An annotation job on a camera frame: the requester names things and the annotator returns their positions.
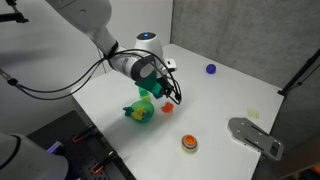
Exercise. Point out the rainbow stacking cups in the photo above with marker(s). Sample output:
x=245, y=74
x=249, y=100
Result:
x=189, y=143

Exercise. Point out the orange toy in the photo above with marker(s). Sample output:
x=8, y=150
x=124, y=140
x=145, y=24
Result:
x=167, y=107

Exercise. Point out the gray metal plate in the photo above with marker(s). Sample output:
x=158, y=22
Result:
x=255, y=136

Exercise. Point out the small white box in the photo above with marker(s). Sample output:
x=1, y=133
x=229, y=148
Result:
x=171, y=64

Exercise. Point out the yellow sticky note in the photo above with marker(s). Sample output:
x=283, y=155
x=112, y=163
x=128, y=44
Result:
x=253, y=113

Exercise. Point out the lime green cube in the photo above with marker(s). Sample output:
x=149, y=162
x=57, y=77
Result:
x=146, y=98

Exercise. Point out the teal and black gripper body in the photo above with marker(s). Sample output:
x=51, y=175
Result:
x=151, y=83

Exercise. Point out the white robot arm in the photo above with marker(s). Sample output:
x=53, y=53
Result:
x=90, y=20

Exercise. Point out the teal star toy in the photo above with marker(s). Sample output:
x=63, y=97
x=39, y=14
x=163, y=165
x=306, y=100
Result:
x=127, y=111

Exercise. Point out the green bowl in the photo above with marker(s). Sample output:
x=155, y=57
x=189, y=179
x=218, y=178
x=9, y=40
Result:
x=148, y=115

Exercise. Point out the black pole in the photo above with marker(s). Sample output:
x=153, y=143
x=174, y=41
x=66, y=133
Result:
x=300, y=72

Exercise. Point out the purple ball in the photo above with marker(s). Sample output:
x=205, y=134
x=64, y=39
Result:
x=210, y=68

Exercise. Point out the black perforated board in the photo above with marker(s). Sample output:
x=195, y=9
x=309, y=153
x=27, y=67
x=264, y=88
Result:
x=80, y=153

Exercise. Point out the red and black clamp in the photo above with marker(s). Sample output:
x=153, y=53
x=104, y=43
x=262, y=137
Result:
x=84, y=134
x=104, y=162

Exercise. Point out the yellow toy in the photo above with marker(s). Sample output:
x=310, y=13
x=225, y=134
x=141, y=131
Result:
x=138, y=114

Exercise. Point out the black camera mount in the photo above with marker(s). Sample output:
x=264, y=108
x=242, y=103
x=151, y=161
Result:
x=13, y=15

